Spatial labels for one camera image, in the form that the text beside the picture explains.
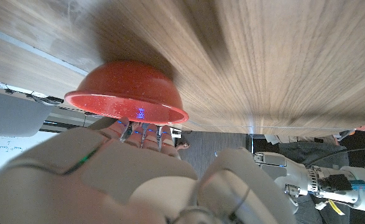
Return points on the grey laptop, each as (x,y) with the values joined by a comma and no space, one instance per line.
(17,115)

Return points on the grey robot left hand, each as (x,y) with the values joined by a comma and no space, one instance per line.
(288,174)

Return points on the person's right hand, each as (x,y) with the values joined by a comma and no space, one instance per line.
(182,145)

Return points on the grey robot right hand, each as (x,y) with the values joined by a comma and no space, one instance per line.
(107,186)

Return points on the red bowl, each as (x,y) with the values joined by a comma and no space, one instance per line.
(126,87)

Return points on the person in grey shirt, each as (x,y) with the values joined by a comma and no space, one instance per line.
(297,148)

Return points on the whiteboard with writing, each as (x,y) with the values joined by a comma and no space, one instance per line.
(2,152)

